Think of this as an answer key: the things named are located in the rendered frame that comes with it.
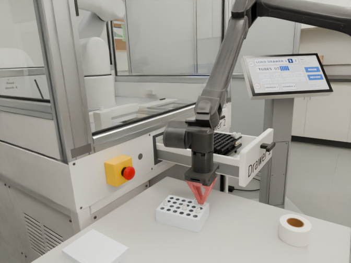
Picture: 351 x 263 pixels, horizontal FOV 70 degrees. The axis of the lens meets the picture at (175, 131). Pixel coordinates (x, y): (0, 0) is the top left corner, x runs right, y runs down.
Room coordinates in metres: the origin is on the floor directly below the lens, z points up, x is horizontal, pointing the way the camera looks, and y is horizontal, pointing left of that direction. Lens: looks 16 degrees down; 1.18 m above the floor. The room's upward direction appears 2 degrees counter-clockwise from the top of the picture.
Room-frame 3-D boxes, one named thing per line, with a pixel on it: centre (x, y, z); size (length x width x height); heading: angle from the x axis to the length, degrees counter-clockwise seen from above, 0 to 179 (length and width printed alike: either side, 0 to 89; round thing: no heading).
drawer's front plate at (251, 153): (0.78, -0.27, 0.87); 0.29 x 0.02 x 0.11; 144
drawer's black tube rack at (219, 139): (0.90, -0.11, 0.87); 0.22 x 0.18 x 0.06; 54
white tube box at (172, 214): (0.61, -0.01, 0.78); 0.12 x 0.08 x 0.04; 64
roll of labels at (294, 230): (0.51, -0.28, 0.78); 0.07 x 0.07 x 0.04
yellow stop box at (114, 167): (0.69, 0.17, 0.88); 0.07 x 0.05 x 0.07; 144
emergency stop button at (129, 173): (0.67, 0.14, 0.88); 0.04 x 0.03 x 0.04; 144
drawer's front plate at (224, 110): (1.22, -0.19, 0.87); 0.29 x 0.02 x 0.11; 144
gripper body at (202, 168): (0.61, -0.07, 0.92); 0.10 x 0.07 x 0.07; 154
